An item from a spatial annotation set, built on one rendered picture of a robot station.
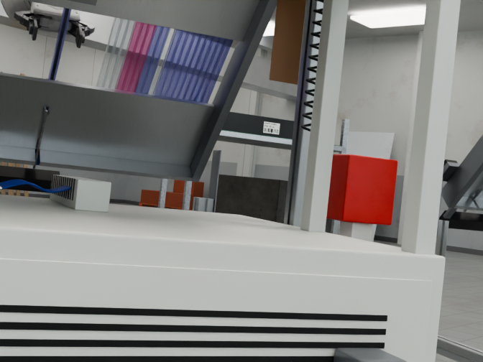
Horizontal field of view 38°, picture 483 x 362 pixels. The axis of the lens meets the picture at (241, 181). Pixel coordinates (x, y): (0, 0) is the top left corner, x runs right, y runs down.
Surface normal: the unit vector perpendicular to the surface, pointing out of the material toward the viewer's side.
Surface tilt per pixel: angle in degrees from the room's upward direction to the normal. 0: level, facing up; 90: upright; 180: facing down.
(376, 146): 79
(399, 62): 90
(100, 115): 134
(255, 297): 90
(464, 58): 90
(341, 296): 90
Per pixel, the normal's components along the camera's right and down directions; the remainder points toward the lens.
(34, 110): 0.21, 0.71
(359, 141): -0.61, -0.25
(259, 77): 0.76, 0.07
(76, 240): 0.39, 0.04
